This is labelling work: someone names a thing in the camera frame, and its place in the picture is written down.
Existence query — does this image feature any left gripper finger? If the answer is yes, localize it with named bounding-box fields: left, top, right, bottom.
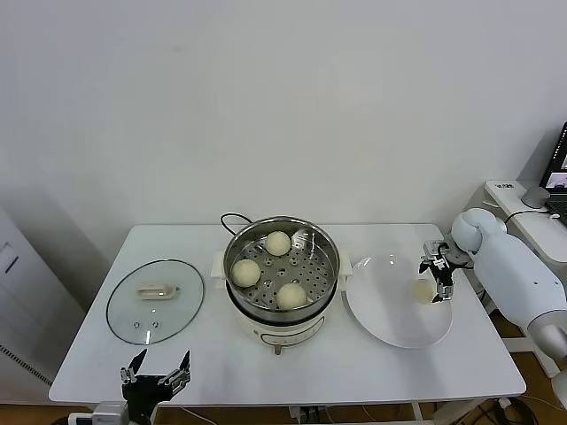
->
left=158, top=350, right=193, bottom=389
left=119, top=348, right=149, bottom=384

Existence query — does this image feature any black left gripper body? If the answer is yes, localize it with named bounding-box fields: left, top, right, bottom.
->
left=120, top=373, right=179, bottom=420

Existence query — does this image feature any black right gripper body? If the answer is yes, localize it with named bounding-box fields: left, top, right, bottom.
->
left=426, top=253, right=458, bottom=285

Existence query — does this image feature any white steamed baozi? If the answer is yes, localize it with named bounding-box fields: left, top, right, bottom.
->
left=265, top=230, right=292, bottom=258
left=276, top=282, right=308, bottom=311
left=410, top=279, right=436, bottom=307
left=230, top=259, right=262, bottom=290

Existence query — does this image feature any round glass pot lid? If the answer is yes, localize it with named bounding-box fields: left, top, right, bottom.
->
left=105, top=259, right=206, bottom=346

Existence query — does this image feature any stainless steel steamer basket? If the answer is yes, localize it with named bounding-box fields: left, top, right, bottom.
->
left=222, top=215, right=341, bottom=313

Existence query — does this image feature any white round plate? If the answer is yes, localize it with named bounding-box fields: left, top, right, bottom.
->
left=345, top=254, right=454, bottom=350

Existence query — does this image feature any white side desk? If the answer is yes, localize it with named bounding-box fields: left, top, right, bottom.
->
left=483, top=179, right=567, bottom=267

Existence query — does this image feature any cream electric cooker base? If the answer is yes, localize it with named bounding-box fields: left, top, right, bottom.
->
left=210, top=250, right=353, bottom=357

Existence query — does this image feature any white floor cabinet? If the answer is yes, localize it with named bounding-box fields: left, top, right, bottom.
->
left=0, top=207, right=88, bottom=406

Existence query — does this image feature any black laptop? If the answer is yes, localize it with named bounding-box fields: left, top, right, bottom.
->
left=539, top=121, right=567, bottom=213

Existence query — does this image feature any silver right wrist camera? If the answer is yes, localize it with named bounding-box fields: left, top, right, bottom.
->
left=422, top=239, right=447, bottom=259

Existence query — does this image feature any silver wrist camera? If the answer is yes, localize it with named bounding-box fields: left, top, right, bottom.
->
left=422, top=239, right=447, bottom=259
left=92, top=399, right=132, bottom=425

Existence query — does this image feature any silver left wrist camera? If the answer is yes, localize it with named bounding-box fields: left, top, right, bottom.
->
left=92, top=399, right=132, bottom=425

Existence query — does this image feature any black adapter cable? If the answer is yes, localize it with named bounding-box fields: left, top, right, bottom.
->
left=503, top=209, right=562, bottom=228

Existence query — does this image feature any black cooker power cord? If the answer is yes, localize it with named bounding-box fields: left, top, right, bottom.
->
left=220, top=212, right=254, bottom=238

